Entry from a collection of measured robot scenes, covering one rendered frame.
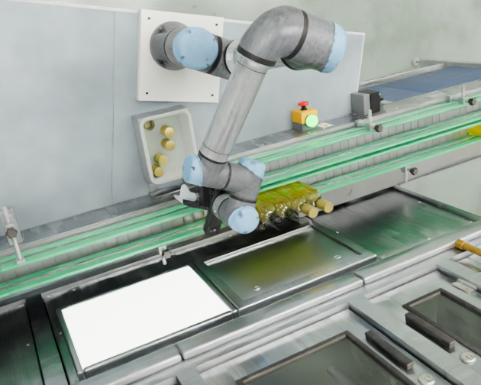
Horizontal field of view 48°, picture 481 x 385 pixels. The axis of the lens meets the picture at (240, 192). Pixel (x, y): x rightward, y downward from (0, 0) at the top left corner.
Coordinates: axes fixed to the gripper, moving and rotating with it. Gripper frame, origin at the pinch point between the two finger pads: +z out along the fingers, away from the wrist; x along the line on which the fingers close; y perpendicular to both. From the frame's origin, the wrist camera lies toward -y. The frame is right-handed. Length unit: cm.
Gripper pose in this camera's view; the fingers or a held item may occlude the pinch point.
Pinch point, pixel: (196, 194)
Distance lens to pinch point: 171.1
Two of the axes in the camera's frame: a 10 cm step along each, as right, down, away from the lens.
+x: -8.9, 1.4, -4.3
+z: -4.5, -2.6, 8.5
